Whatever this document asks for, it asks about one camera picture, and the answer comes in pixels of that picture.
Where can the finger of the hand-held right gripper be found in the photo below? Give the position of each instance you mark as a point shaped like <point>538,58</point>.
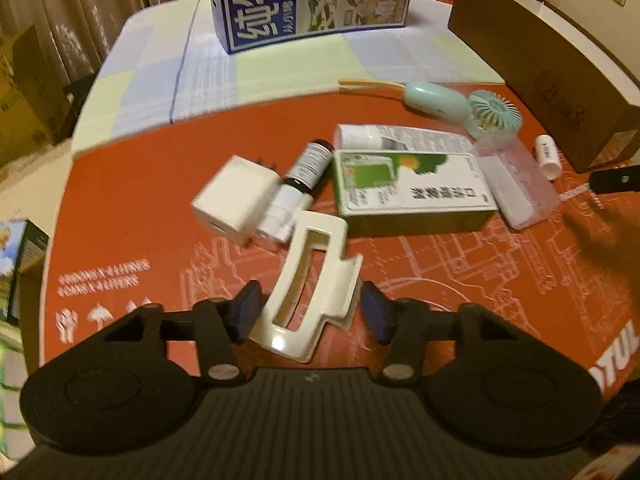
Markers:
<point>615,179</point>

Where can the cream plastic clip holder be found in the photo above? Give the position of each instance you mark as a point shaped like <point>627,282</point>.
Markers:
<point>280,342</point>

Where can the brown spray bottle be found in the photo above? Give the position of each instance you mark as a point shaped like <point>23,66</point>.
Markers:
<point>310,165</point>

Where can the beige curtain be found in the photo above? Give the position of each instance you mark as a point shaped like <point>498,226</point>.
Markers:
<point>75,0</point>

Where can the plain cardboard box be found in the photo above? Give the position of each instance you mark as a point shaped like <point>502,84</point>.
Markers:
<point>25,100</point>

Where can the small white bottle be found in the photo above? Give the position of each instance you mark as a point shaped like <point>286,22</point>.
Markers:
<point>547,157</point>

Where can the pastel checkered tablecloth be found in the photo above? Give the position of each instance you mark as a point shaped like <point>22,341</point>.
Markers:
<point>150,85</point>

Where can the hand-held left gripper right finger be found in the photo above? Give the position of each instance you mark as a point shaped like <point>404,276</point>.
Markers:
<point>375,310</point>

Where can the white charger adapter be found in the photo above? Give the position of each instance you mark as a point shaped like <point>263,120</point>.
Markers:
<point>230,195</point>

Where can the green medicine box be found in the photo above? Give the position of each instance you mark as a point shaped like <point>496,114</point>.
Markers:
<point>425,195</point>

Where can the clear plastic case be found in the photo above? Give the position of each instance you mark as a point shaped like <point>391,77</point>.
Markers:
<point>510,185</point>

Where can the colourful printed box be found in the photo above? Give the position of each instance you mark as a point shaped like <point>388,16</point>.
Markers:
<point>20,260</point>

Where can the mint handheld fan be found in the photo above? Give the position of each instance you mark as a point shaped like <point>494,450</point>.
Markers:
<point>430,97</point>

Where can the white labelled tube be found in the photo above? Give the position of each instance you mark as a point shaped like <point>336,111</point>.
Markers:
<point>360,135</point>

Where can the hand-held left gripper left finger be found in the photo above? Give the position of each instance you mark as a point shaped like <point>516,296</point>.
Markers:
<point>248,310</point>

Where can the blue milk carton box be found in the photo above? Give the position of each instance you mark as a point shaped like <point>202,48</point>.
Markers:
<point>260,10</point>

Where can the brown cardboard box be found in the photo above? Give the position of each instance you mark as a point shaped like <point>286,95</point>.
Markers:
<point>550,60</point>

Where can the red printed mat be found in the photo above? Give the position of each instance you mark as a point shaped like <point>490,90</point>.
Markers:
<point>150,185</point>

